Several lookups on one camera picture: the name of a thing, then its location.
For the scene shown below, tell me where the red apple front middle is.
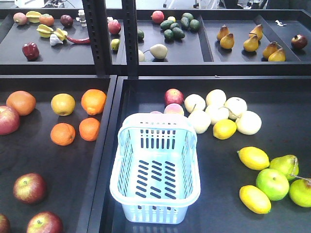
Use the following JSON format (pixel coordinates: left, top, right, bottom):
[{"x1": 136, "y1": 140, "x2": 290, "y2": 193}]
[{"x1": 13, "y1": 173, "x2": 47, "y2": 204}]

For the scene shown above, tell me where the white garlic bulb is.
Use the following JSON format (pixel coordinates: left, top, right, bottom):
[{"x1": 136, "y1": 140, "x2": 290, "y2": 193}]
[{"x1": 50, "y1": 34, "x2": 63, "y2": 46}]

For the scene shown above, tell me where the red chili pepper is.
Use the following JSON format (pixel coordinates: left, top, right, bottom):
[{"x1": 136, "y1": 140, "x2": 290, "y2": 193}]
[{"x1": 66, "y1": 36, "x2": 90, "y2": 44}]

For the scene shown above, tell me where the green apple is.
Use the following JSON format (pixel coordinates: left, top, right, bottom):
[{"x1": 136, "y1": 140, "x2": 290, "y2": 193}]
[{"x1": 256, "y1": 168, "x2": 290, "y2": 201}]

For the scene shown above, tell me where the red apple front left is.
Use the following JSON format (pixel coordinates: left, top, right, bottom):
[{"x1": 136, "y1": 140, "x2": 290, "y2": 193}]
[{"x1": 0, "y1": 214, "x2": 11, "y2": 233}]

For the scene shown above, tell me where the red bell pepper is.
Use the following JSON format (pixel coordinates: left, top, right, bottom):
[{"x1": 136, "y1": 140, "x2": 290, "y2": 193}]
[{"x1": 22, "y1": 42, "x2": 39, "y2": 61}]

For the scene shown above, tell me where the green apple right edge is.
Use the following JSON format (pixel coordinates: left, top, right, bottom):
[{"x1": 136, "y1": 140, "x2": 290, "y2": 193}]
[{"x1": 289, "y1": 178, "x2": 311, "y2": 208}]

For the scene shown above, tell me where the yellow round pear right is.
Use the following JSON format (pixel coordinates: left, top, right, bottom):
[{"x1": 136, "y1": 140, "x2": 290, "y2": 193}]
[{"x1": 51, "y1": 93, "x2": 76, "y2": 116}]

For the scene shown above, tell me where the yellow lemon near pears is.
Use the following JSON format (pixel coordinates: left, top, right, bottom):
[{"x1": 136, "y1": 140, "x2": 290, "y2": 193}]
[{"x1": 213, "y1": 119, "x2": 237, "y2": 140}]

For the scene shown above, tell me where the small orange rightmost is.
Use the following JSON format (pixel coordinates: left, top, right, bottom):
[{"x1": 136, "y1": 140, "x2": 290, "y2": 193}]
[{"x1": 79, "y1": 117, "x2": 100, "y2": 141}]

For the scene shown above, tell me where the large orange far right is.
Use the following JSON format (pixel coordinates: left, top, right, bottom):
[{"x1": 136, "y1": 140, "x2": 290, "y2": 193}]
[{"x1": 81, "y1": 89, "x2": 106, "y2": 116}]

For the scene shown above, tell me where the black wood produce stand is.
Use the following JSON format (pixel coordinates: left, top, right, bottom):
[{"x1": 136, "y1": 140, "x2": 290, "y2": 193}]
[{"x1": 0, "y1": 75, "x2": 117, "y2": 233}]

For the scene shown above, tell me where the light blue plastic basket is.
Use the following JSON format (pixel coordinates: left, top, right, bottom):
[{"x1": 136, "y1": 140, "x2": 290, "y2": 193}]
[{"x1": 110, "y1": 113, "x2": 201, "y2": 224}]

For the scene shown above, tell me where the red apple front right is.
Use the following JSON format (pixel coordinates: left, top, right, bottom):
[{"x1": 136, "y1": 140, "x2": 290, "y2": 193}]
[{"x1": 26, "y1": 211, "x2": 64, "y2": 233}]

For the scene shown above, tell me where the red apple beside white pears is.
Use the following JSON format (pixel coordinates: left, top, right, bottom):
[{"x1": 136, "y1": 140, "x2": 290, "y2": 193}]
[{"x1": 164, "y1": 88, "x2": 184, "y2": 106}]

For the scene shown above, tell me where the yellow starfruit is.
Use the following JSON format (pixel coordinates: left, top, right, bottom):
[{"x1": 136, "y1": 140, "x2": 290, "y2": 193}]
[{"x1": 36, "y1": 24, "x2": 54, "y2": 38}]

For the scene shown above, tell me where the green pear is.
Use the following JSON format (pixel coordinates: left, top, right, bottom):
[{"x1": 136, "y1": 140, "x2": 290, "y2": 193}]
[{"x1": 269, "y1": 154, "x2": 299, "y2": 181}]

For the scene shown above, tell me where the yellow lemon right upper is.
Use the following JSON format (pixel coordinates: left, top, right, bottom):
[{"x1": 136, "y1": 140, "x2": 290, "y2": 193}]
[{"x1": 237, "y1": 146, "x2": 270, "y2": 170}]

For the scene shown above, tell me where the yellow lemon right lower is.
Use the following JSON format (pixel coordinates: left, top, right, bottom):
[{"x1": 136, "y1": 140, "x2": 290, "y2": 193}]
[{"x1": 239, "y1": 185, "x2": 272, "y2": 215}]

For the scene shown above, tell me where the small orange right pair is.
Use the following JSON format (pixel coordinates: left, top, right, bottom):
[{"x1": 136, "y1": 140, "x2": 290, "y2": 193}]
[{"x1": 50, "y1": 122, "x2": 76, "y2": 146}]

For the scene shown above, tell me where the black upper display tray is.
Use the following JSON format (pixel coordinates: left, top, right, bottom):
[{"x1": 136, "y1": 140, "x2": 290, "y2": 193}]
[{"x1": 0, "y1": 9, "x2": 311, "y2": 76}]

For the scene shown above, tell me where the orange behind middle apple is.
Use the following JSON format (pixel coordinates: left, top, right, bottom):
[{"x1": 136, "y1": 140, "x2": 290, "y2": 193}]
[{"x1": 6, "y1": 90, "x2": 36, "y2": 116}]

